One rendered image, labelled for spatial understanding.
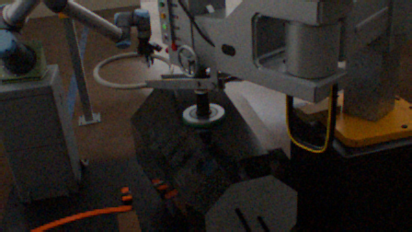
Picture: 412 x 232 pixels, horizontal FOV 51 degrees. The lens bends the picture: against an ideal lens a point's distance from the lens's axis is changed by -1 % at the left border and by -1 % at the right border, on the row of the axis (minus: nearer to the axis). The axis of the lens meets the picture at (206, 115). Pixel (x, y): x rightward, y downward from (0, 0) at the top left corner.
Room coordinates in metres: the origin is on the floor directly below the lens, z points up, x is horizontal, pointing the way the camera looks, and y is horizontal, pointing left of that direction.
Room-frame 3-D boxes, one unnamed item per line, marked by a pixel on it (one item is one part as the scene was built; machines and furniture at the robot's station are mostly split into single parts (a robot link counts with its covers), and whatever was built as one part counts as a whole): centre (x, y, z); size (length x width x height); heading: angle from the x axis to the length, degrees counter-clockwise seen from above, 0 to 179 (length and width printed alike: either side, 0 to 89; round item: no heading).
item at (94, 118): (3.74, 1.12, 0.54); 0.20 x 0.20 x 1.09; 12
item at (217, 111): (2.00, 0.02, 0.83); 0.21 x 0.21 x 0.01
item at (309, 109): (1.97, -0.57, 0.81); 0.20 x 0.10 x 0.05; 110
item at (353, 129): (1.97, -0.83, 0.76); 0.49 x 0.49 x 0.05; 12
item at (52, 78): (2.71, 1.18, 0.43); 0.50 x 0.50 x 0.85; 9
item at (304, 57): (1.49, -0.40, 1.33); 0.19 x 0.19 x 0.20
